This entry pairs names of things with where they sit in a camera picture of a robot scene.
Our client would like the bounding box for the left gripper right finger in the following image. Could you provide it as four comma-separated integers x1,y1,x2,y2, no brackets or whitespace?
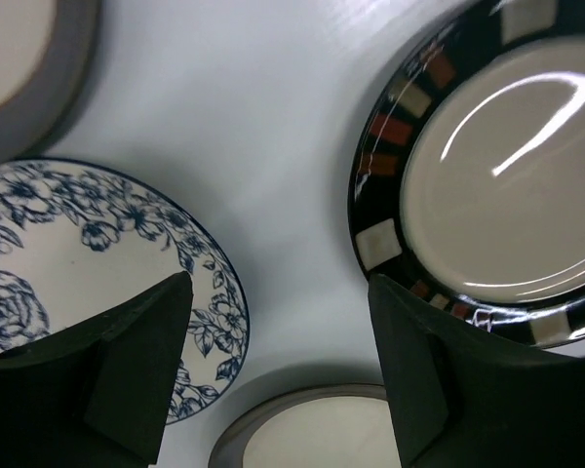
369,275,585,467

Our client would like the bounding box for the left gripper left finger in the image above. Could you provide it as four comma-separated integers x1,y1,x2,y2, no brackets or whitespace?
0,272,193,467

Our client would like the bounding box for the grey rimmed plate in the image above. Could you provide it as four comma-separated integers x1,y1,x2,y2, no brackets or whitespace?
208,383,401,468
0,1,102,164

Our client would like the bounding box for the blue floral white plate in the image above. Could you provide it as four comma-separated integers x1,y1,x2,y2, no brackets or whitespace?
0,158,250,423

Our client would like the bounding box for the black patterned rim plate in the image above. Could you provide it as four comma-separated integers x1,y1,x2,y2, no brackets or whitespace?
348,1,585,348

